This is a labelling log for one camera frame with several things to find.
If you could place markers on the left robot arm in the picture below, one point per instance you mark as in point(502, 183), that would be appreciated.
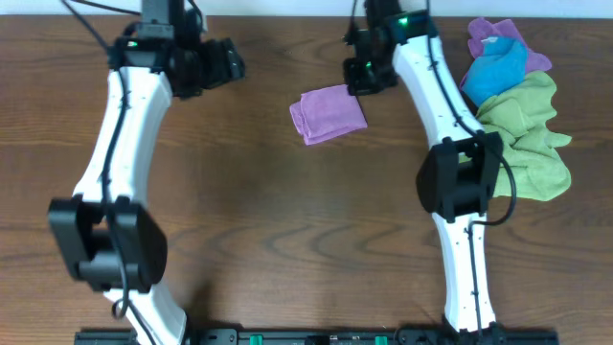
point(105, 234)

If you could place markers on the purple cloth under pile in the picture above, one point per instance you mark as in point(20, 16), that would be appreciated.
point(480, 29)

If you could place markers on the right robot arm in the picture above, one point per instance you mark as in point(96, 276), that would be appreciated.
point(457, 178)

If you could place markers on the green microfiber cloth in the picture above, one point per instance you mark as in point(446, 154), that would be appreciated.
point(520, 115)

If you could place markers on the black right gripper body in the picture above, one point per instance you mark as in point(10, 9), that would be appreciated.
point(366, 82)

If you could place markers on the blue microfiber cloth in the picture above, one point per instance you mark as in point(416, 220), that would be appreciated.
point(501, 66)

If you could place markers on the purple microfiber cloth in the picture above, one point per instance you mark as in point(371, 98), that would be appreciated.
point(327, 113)

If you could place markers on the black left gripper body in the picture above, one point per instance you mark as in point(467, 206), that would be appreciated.
point(226, 61)

